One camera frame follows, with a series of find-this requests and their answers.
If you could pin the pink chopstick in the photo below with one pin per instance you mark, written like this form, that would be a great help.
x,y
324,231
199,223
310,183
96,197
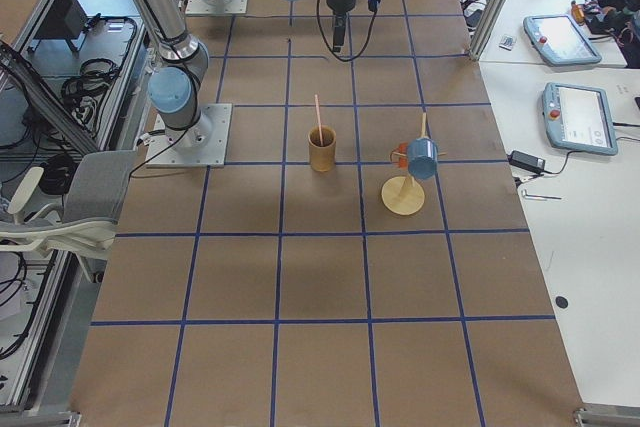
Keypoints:
x,y
319,121

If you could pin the orange mug on stand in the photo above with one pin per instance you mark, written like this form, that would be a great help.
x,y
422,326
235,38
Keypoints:
x,y
399,156

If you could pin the metal allen key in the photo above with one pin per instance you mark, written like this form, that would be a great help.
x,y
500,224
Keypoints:
x,y
538,197

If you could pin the wooden mug tree stand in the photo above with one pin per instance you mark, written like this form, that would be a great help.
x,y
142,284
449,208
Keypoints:
x,y
404,195

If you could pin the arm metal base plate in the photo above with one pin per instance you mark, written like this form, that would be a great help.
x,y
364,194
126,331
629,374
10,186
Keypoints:
x,y
215,7
204,144

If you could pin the grey office chair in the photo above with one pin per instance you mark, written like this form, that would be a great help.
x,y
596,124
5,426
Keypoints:
x,y
85,224

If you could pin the blue mug on stand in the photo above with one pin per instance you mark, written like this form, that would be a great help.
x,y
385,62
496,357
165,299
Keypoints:
x,y
422,156

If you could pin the teach pendant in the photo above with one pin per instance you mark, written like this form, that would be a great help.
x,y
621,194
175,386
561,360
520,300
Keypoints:
x,y
559,40
578,118

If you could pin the upper teach pendant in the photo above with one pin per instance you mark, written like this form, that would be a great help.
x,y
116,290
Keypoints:
x,y
559,40

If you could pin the lower teach pendant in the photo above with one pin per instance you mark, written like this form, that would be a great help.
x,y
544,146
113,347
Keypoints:
x,y
578,118

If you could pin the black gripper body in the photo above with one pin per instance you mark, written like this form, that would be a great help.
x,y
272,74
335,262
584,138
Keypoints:
x,y
340,2

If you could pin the bamboo chopstick holder cup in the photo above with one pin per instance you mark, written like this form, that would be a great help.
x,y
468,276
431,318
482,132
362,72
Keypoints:
x,y
322,148

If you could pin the black power adapter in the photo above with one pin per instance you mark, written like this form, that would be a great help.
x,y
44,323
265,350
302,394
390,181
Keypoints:
x,y
526,162

